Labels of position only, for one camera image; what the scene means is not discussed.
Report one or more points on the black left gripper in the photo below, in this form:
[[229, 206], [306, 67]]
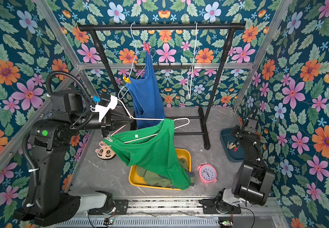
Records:
[[109, 121]]

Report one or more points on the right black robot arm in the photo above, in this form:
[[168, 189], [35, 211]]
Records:
[[253, 180]]

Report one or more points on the beige clothespin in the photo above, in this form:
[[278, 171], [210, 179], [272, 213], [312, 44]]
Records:
[[231, 145]]

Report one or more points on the white wire hanger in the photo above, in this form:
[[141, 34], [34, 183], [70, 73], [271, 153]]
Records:
[[191, 70]]

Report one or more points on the pink alarm clock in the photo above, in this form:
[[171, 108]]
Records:
[[207, 173]]

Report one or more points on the dark teal plastic bin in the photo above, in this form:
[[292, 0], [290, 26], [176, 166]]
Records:
[[226, 137]]

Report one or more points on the grey clothespin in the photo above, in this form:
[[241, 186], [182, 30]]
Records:
[[108, 138]]

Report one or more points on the blue tank top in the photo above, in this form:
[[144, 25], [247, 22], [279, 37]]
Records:
[[147, 101]]

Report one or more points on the black clothes rack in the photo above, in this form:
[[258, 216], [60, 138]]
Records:
[[202, 115]]

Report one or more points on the olive green tank top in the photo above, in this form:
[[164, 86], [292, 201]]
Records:
[[153, 179]]

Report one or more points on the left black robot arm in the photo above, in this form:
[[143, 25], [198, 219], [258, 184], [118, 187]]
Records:
[[45, 145]]

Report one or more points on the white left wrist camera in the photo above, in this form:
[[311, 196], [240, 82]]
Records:
[[103, 104]]

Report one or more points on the plush doll toy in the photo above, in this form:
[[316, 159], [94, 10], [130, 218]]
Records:
[[104, 152]]

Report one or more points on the yellow plastic tray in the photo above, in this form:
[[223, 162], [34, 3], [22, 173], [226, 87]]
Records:
[[135, 180]]

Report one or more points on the pink clothespin on blue top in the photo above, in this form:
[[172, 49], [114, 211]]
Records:
[[146, 47]]

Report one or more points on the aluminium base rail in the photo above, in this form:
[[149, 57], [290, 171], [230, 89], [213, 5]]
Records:
[[199, 206]]

